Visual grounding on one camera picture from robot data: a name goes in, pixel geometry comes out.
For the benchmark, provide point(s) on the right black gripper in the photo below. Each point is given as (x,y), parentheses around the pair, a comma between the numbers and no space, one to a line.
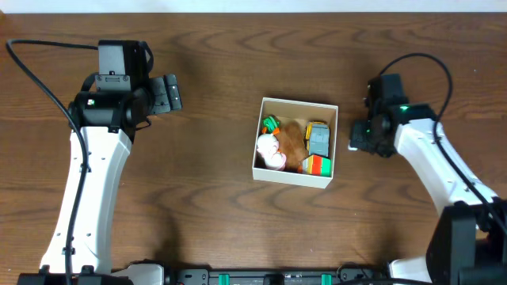
(356,137)

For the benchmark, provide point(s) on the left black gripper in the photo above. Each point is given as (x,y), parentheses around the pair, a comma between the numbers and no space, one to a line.
(165,95)

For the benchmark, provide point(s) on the yellow grey toy truck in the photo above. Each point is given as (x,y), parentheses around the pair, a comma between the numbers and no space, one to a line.
(317,138)

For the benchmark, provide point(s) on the colourful puzzle cube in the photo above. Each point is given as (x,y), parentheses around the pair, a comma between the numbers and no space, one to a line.
(316,165)

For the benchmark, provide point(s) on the white cardboard box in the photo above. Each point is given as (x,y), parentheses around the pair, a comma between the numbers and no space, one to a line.
(302,113)

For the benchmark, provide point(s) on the brown plush toy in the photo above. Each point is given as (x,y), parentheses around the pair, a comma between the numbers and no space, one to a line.
(291,143)

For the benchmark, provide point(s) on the green round plastic toy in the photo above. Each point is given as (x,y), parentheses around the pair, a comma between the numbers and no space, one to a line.
(269,124)

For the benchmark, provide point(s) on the pink white plush toy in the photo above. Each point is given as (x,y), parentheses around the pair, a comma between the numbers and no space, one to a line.
(268,148)

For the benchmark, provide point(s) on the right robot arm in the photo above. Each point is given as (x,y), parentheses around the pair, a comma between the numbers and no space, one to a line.
(468,246)

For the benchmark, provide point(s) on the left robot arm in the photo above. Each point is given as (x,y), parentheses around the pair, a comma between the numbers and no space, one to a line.
(113,104)

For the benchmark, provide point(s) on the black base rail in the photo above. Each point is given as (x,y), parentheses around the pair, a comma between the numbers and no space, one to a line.
(273,277)

